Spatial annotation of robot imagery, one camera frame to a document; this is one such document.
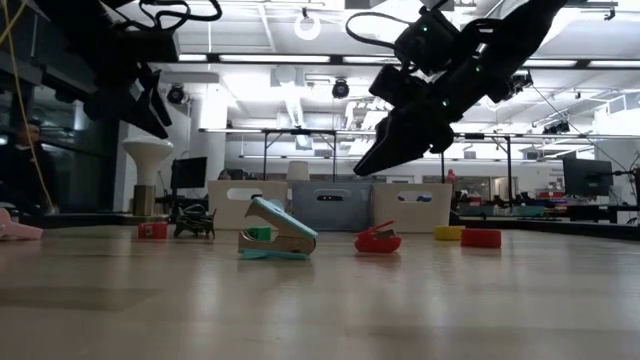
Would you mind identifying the white plastic bin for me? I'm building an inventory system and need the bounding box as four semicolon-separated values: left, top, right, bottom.
371;182;454;234
207;179;290;231

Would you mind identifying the white ring light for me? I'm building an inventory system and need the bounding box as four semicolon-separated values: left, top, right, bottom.
293;7;322;42

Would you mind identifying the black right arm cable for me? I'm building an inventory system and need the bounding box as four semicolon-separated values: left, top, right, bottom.
344;12;416;51

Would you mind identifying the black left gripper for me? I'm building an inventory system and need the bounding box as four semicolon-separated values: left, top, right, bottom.
82;62;174;141

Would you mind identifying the black aluminium table frame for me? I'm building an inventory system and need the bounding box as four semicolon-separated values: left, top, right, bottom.
0;212;640;242

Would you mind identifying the pink staple remover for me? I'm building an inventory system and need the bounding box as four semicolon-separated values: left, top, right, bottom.
0;207;45;242

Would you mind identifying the white cylindrical container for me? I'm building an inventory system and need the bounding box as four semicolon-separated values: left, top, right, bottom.
286;160;311;182

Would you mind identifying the grey plastic bin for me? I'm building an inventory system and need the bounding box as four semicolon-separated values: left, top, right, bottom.
291;181;374;233

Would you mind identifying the black computer monitor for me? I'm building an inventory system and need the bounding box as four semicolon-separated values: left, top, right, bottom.
562;157;615;198
170;156;209;191

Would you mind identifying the black staple remover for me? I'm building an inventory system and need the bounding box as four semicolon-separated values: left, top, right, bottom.
173;203;218;240

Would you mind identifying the green mini stapler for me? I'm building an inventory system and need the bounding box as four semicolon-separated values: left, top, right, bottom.
244;225;273;242

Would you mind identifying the yellow mini stapler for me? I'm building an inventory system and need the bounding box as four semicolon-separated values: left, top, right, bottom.
433;225;466;242

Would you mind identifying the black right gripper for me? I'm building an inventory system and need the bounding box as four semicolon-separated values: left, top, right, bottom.
352;64;481;176

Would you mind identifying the red mini stapler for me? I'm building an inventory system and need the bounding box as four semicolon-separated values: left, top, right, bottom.
460;228;503;249
353;219;403;254
137;221;169;240

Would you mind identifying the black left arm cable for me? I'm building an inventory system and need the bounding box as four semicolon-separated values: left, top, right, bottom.
114;0;224;31

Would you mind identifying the yellow cable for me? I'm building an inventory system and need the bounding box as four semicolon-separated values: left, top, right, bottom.
0;0;56;215

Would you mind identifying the teal staple remover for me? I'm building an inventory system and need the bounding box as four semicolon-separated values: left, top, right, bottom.
237;196;320;261

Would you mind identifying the white mushroom lamp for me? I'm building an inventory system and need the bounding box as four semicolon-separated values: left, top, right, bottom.
121;135;175;217

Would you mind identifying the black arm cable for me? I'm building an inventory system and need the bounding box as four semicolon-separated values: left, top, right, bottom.
344;12;416;51
114;0;224;31

